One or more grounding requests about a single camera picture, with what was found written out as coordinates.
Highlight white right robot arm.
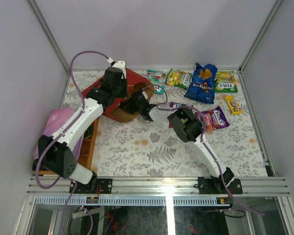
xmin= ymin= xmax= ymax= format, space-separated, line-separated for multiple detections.
xmin=120 ymin=90 xmax=235 ymax=193

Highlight teal Fox's mint blossom bag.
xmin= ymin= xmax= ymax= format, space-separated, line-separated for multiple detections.
xmin=147 ymin=70 xmax=167 ymax=94

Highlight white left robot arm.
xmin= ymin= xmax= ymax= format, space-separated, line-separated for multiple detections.
xmin=36 ymin=61 xmax=128 ymax=193

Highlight purple Fox's berries candy bag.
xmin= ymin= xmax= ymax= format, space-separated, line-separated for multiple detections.
xmin=202 ymin=106 xmax=230 ymax=131

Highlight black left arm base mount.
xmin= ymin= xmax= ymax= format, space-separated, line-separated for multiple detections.
xmin=74 ymin=178 xmax=113 ymax=194

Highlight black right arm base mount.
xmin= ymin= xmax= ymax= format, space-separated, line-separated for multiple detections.
xmin=197 ymin=177 xmax=243 ymax=194

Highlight red paper bag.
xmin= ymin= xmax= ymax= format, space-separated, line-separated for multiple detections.
xmin=81 ymin=68 xmax=155 ymax=123

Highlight aluminium frame rail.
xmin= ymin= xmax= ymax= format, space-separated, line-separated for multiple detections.
xmin=26 ymin=177 xmax=290 ymax=197

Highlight wooden tray box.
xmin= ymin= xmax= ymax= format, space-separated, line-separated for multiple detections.
xmin=33 ymin=119 xmax=98 ymax=176

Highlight floral patterned table mat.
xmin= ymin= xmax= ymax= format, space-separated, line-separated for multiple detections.
xmin=62 ymin=70 xmax=269 ymax=177

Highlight blue Doritos chip bag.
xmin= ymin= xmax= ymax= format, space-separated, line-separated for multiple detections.
xmin=184 ymin=63 xmax=218 ymax=104

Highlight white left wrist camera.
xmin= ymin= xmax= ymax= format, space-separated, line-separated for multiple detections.
xmin=111 ymin=61 xmax=126 ymax=74

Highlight small yellow snack packet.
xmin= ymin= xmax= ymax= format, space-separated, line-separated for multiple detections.
xmin=224 ymin=95 xmax=243 ymax=115

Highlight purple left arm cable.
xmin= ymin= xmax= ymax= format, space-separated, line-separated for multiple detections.
xmin=35 ymin=50 xmax=113 ymax=235

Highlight pink purple folded cloth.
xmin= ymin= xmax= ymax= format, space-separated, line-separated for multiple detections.
xmin=43 ymin=107 xmax=84 ymax=160

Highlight green Fox's spring tea candy bag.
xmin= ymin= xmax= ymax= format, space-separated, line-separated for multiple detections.
xmin=215 ymin=71 xmax=238 ymax=93

